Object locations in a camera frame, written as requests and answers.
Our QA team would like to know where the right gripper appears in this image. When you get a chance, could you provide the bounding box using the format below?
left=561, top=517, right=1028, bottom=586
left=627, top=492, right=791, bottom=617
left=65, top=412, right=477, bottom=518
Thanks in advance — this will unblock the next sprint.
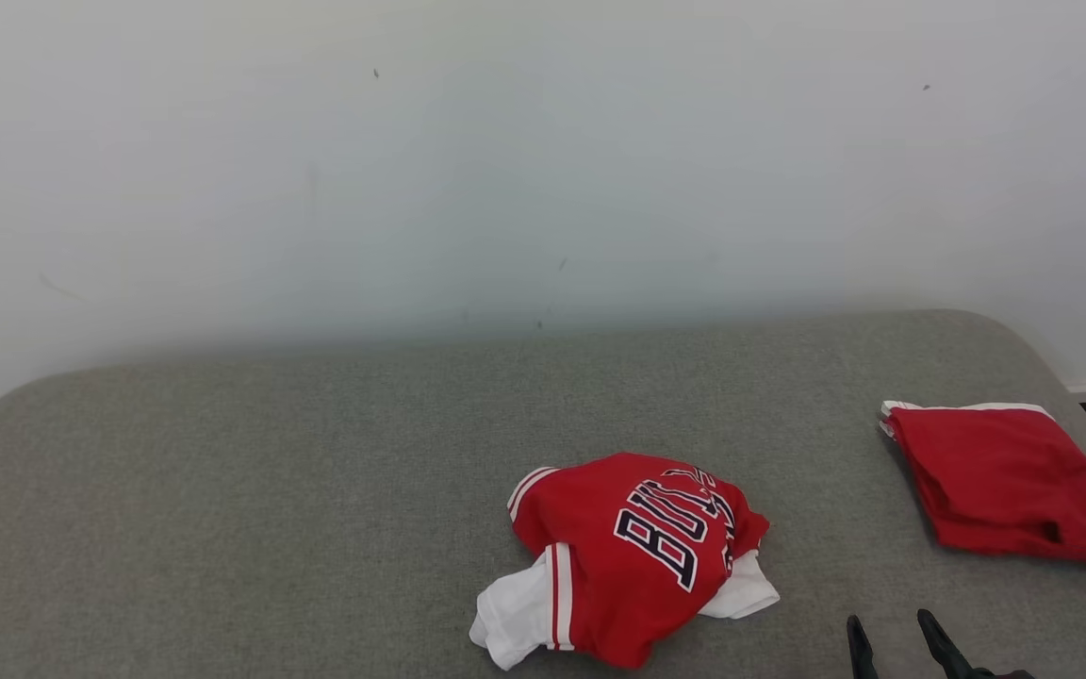
left=847, top=608, right=1036, bottom=679

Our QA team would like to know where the red shorts white stripe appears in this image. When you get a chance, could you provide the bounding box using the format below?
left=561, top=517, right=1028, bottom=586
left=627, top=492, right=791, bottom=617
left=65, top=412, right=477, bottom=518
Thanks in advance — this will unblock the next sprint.
left=879, top=400, right=1086, bottom=573

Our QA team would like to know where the red jersey black lettering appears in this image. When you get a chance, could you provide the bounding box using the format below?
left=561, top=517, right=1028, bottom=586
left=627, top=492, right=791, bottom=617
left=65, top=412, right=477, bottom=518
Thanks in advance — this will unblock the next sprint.
left=468, top=452, right=782, bottom=671

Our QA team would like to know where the grey-green fabric sofa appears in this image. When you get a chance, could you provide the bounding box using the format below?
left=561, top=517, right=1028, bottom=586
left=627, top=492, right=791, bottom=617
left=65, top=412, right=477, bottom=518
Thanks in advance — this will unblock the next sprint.
left=0, top=309, right=1086, bottom=679

